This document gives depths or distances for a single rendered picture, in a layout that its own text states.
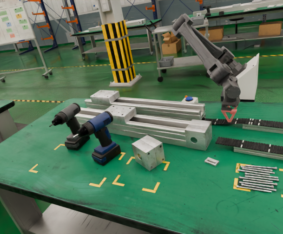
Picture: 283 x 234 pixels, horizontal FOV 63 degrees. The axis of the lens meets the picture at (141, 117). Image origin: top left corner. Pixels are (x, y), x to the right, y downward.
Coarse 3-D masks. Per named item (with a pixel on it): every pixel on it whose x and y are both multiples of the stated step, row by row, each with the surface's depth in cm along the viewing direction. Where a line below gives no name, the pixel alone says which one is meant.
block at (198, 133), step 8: (192, 120) 108; (200, 120) 107; (192, 128) 102; (200, 128) 101; (208, 128) 102; (192, 136) 102; (200, 136) 100; (208, 136) 103; (192, 144) 104; (200, 144) 102; (208, 144) 104
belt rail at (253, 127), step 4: (244, 124) 110; (248, 124) 109; (244, 128) 111; (248, 128) 110; (252, 128) 109; (256, 128) 108; (260, 128) 108; (264, 128) 107; (268, 128) 105; (272, 128) 104; (276, 128) 103; (280, 128) 103; (276, 132) 104; (280, 132) 103
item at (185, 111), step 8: (88, 104) 158; (96, 104) 155; (104, 104) 150; (112, 104) 146; (120, 104) 142; (128, 104) 140; (136, 104) 138; (144, 104) 136; (152, 104) 139; (160, 104) 136; (168, 104) 133; (176, 104) 130; (184, 104) 127; (192, 104) 125; (200, 104) 123; (144, 112) 135; (152, 112) 132; (160, 112) 129; (168, 112) 127; (176, 112) 125; (184, 112) 121; (192, 112) 118; (200, 112) 119
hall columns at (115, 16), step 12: (108, 12) 399; (120, 12) 399; (108, 24) 393; (120, 24) 397; (108, 36) 404; (120, 36) 399; (108, 48) 416; (120, 48) 406; (120, 60) 418; (132, 60) 442; (120, 72) 431; (132, 72) 445
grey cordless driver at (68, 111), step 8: (72, 104) 119; (64, 112) 113; (72, 112) 116; (56, 120) 109; (64, 120) 112; (72, 120) 118; (72, 128) 120; (72, 136) 120; (88, 136) 127; (72, 144) 119; (80, 144) 122
